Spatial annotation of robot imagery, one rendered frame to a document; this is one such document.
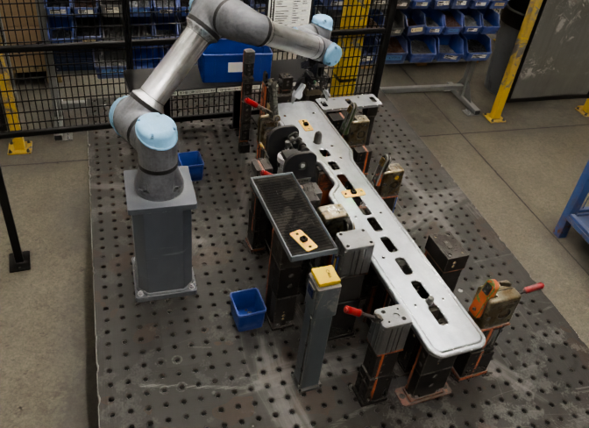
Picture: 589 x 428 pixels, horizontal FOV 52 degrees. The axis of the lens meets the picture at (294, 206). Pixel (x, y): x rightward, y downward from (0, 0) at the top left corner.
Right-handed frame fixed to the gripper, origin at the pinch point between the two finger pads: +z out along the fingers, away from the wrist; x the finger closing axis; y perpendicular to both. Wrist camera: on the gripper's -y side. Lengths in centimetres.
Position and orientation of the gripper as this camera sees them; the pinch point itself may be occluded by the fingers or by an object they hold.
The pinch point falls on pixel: (308, 101)
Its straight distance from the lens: 240.8
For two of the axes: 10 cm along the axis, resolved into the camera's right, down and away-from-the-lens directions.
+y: 3.4, 6.2, -7.1
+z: -1.1, 7.8, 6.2
